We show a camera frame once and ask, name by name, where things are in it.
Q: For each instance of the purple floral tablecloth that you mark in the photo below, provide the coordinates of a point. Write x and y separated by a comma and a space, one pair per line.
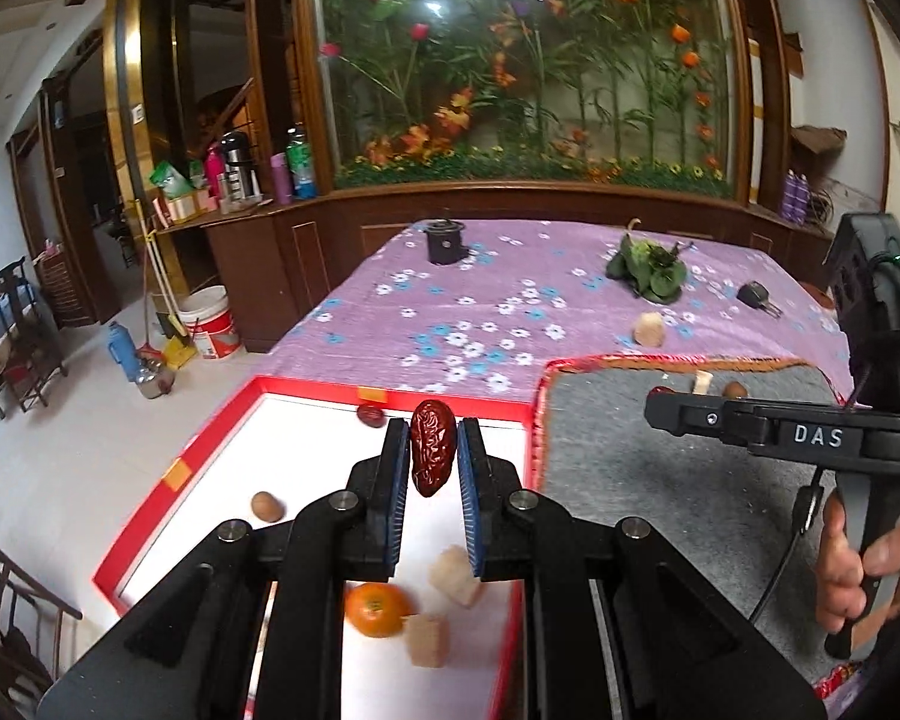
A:
495, 277

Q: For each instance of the dark wooden chair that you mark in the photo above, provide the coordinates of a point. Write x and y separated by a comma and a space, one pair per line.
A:
37, 390

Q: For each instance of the small purple bottle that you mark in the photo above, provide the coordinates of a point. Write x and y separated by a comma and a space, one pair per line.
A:
802, 196
790, 195

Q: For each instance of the yellow dustpan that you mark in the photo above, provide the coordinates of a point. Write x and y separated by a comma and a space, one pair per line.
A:
176, 351

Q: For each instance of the wicker basket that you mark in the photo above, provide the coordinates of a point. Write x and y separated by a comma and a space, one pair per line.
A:
60, 289

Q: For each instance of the flower display glass case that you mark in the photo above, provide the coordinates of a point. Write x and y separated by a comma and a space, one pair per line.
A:
532, 52

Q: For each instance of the black cup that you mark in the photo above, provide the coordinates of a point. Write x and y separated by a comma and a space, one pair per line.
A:
446, 241

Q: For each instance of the pale sugar chunk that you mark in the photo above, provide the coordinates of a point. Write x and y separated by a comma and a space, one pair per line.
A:
427, 639

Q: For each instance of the grey felt mat red edging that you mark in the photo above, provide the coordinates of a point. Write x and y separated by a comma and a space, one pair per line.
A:
645, 510

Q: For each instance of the wooden wall shelf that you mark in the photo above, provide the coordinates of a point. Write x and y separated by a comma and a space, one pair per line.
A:
817, 142

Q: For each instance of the brown round nut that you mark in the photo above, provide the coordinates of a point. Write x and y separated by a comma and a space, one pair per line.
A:
733, 388
268, 506

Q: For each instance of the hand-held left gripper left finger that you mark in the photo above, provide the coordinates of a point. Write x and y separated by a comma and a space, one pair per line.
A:
397, 487

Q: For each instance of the wooden low cabinet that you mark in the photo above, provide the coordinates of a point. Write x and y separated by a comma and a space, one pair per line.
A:
270, 277

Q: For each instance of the pink box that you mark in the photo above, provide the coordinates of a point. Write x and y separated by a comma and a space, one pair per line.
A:
187, 204

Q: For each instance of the green packet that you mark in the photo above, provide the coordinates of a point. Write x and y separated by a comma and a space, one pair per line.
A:
169, 180

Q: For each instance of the metal kettle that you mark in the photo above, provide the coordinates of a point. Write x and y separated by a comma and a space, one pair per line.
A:
151, 379

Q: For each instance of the green leafy vegetable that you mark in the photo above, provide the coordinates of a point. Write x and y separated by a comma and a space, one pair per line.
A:
652, 266

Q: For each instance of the blue bottle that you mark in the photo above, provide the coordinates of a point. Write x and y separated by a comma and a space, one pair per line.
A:
122, 349

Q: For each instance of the pale sugar stick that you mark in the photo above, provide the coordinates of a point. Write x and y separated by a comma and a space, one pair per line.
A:
703, 382

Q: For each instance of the tan faceted sugar chunk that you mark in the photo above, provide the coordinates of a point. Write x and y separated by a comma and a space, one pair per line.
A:
650, 330
457, 576

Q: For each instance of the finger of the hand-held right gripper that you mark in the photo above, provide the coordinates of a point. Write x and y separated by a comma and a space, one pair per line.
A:
690, 416

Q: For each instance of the black car key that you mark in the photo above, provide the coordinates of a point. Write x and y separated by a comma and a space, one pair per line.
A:
757, 296

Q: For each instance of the orange mandarin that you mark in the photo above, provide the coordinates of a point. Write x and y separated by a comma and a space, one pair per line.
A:
375, 607

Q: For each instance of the green spray can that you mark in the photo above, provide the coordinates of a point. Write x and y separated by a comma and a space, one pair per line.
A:
298, 161

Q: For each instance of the white plastic bucket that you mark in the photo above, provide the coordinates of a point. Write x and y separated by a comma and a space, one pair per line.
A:
208, 322

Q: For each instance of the red tray with white inside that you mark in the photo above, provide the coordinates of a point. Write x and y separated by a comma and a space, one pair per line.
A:
307, 450

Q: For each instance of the black thermos flask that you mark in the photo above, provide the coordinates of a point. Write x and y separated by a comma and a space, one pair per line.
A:
236, 165

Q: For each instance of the pink bottle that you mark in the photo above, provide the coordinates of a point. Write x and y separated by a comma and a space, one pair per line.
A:
214, 165

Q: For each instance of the person's right hand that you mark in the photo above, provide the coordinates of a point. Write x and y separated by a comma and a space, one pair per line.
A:
840, 585

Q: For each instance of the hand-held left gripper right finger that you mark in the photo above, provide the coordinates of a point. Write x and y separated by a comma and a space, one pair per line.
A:
471, 495

